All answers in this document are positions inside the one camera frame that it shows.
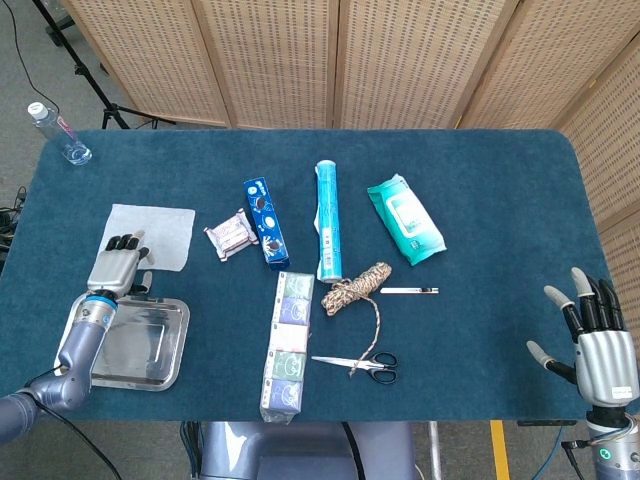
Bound wooden rattan folding screen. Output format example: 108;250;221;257
59;0;640;294

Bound white cloth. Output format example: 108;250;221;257
102;203;197;273

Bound silver metal tray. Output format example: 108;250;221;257
62;293;192;393

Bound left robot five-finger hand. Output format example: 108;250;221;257
87;230;154;302

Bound black floor cable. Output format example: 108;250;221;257
8;0;57;110

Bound pocket tissue multipack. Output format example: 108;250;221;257
258;270;316;425

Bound clear plastic water bottle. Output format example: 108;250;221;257
26;101;94;167

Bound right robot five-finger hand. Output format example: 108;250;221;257
525;266;640;409

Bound camouflage rope bundle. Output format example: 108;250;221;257
320;261;394;379

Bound black tripod stand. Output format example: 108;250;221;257
30;0;177;131

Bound blue cling film roll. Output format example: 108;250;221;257
312;159;345;283

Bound metal table leg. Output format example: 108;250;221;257
428;421;444;480

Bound blue cable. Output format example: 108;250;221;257
532;428;567;480

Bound green wet wipes pack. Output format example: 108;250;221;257
366;173;448;267

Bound grey robot torso base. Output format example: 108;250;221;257
198;421;417;480

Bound blue cookie box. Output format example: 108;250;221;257
243;177;293;273

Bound black cable bundle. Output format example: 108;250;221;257
0;185;28;254

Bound black-handled scissors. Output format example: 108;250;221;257
311;351;400;385

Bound teal table cloth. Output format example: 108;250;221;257
0;128;614;424

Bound white red wrapped snack pack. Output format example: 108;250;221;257
203;208;260;262

